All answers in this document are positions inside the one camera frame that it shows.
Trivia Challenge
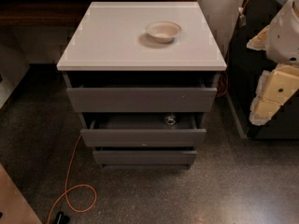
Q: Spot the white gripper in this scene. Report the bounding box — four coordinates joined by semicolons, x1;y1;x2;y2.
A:
247;0;299;126

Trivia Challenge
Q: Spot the orange extension cable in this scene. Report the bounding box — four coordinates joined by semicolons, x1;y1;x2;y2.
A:
46;133;98;224

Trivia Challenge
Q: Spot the white cabinet countertop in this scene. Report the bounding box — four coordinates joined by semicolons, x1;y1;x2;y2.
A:
57;2;226;71

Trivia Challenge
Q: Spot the black cable plug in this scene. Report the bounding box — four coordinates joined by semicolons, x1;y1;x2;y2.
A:
54;211;70;224

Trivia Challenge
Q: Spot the white paper bowl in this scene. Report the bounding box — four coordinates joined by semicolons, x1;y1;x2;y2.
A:
146;21;181;44

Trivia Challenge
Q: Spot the brown wooden board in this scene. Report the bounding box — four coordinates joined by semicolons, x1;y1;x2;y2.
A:
0;164;42;224

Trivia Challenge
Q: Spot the grey top drawer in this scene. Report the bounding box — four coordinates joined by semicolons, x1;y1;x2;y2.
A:
66;87;216;113

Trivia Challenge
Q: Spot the grey bottom drawer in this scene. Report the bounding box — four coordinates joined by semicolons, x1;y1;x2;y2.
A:
93;149;197;165

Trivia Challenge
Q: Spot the grey drawer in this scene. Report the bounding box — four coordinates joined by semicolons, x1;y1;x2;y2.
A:
93;149;197;165
81;113;206;147
66;87;216;113

